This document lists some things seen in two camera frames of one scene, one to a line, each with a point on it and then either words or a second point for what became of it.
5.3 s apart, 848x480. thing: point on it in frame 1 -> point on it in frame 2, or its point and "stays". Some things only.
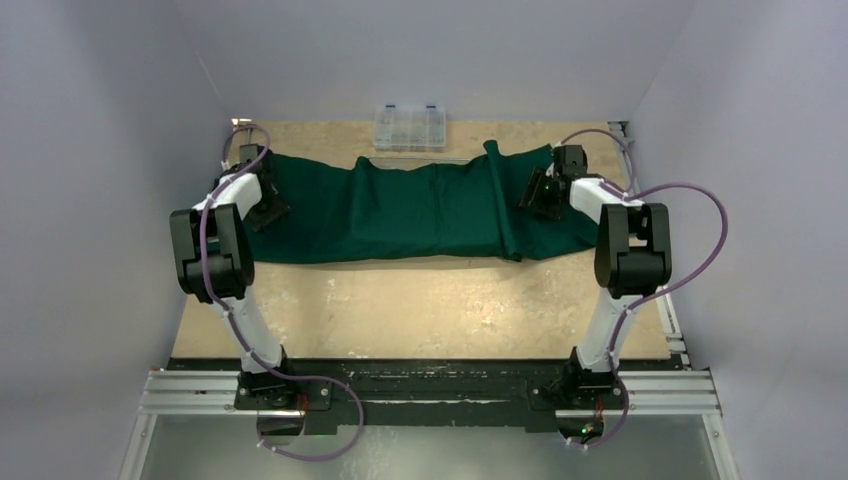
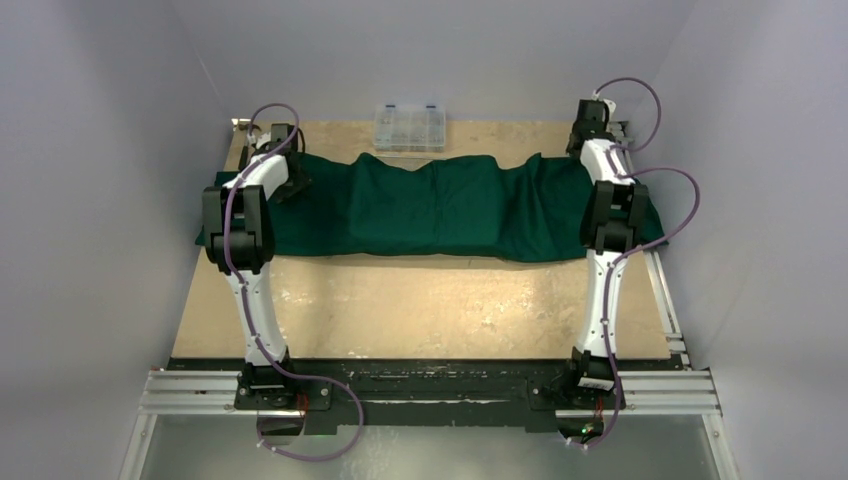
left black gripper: x=276 y=212 -> x=298 y=185
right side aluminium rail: x=631 y=157 stays
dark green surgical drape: x=368 y=207 stays
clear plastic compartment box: x=415 y=129 stays
